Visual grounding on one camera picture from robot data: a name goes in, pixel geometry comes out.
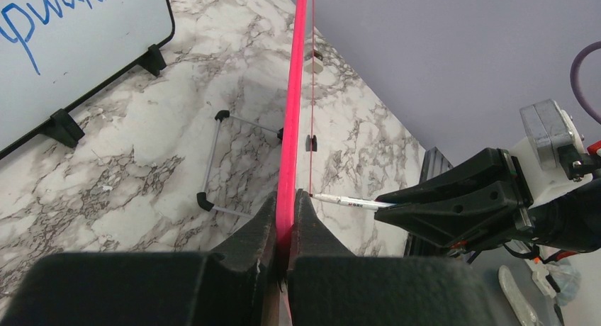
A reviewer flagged white plastic piece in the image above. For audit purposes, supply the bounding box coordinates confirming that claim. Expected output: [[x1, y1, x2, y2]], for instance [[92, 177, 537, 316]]
[[498, 265, 541, 326]]

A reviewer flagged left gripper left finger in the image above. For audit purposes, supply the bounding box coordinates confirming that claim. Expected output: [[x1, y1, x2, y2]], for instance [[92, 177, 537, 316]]
[[1, 193, 277, 325]]

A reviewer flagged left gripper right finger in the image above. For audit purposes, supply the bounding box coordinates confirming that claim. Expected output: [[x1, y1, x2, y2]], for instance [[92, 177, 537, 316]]
[[287, 190, 495, 325]]

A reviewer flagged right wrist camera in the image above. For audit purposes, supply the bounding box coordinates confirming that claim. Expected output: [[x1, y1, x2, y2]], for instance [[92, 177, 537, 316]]
[[509, 99, 593, 208]]

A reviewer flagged pink framed whiteboard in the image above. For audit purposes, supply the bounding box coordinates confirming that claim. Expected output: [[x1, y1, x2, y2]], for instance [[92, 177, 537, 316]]
[[196, 0, 319, 326]]

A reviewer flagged black framed whiteboard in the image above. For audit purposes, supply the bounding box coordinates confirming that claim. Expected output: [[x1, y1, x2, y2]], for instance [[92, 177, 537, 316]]
[[1, 0, 175, 156]]

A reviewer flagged small white eraser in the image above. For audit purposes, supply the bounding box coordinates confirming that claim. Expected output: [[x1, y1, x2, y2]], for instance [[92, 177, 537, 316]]
[[303, 50, 324, 74]]

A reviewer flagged white whiteboard marker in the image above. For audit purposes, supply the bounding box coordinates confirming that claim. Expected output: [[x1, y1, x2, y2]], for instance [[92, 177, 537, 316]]
[[309, 193, 395, 211]]

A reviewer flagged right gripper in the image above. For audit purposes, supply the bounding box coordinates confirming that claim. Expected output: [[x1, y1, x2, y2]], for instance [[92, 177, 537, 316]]
[[374, 147, 600, 253]]

